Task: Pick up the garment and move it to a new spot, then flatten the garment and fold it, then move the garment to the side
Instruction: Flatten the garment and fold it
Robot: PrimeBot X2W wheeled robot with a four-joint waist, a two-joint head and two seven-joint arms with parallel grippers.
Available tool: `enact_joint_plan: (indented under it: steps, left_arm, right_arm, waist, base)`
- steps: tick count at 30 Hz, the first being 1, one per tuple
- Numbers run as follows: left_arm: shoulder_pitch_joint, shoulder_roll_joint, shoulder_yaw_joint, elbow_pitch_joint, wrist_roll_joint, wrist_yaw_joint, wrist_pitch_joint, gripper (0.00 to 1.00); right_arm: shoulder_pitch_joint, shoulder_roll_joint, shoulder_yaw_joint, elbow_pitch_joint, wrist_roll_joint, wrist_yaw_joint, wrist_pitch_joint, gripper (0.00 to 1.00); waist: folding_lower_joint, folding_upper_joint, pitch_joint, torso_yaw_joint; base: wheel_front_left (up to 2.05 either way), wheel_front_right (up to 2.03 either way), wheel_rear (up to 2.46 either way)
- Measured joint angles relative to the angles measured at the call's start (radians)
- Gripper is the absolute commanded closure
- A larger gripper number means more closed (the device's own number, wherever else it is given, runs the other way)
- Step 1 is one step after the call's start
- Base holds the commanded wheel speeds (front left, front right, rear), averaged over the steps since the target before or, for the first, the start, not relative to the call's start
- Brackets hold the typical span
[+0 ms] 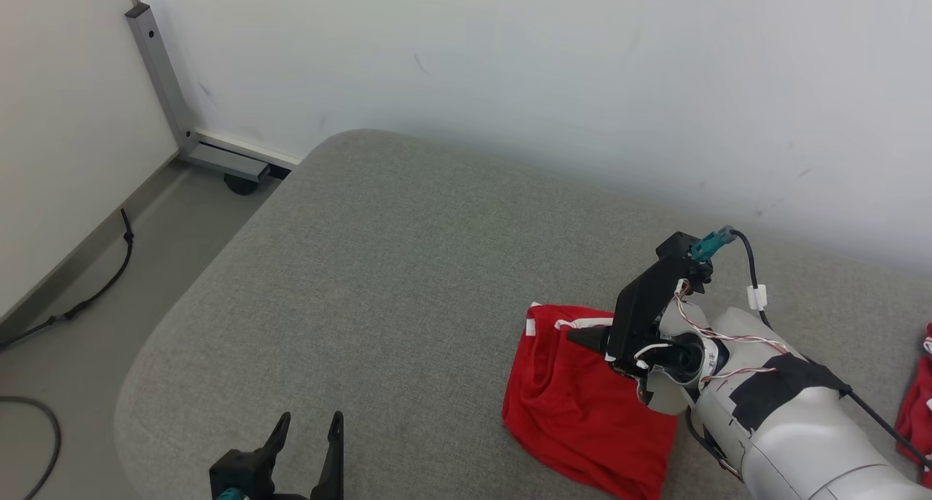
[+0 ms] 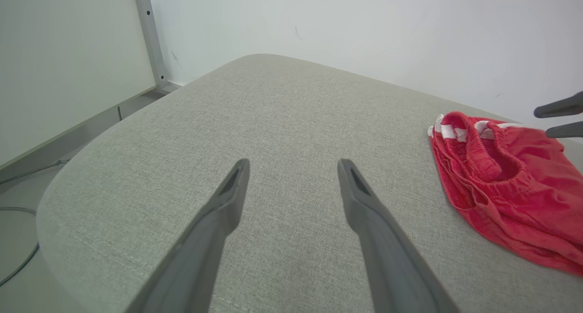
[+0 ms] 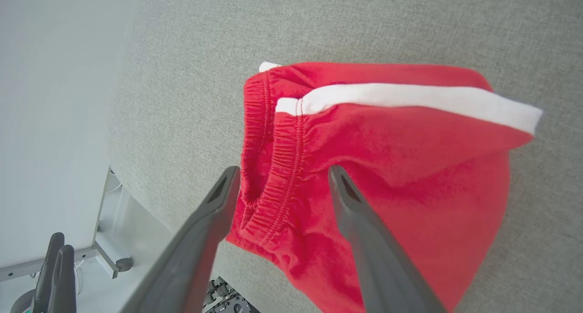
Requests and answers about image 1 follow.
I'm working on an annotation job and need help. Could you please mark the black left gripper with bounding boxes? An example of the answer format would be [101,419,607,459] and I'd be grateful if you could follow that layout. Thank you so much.
[248,410,345,500]

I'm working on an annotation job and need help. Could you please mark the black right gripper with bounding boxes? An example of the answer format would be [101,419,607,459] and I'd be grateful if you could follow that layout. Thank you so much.
[566,259,693,374]

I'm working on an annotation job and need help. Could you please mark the red shorts with white stripe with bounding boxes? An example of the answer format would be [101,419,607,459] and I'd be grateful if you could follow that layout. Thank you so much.
[501,303,679,500]

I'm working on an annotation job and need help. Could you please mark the red Bulls 23 jersey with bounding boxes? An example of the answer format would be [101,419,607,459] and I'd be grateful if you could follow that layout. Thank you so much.
[894,322,932,488]

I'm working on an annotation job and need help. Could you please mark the black caster wheel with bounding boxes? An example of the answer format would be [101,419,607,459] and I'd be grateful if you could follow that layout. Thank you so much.
[224,172,263,197]

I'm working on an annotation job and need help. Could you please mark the red white twisted wires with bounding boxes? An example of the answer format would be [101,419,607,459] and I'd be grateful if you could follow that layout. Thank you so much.
[674,282,791,384]

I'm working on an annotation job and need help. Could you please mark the black right arm cable teal plug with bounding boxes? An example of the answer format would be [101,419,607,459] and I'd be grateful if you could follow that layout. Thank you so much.
[690,226,932,472]

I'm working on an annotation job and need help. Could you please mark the thick black floor cable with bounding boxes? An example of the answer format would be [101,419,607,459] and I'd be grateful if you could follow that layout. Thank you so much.
[0,396,63,500]

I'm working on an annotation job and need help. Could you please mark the thin black floor cable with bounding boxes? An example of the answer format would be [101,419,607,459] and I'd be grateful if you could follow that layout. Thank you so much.
[0,209,136,349]

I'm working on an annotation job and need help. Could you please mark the grey metal frame post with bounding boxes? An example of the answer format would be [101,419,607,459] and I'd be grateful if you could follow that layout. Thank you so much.
[125,4,303,183]

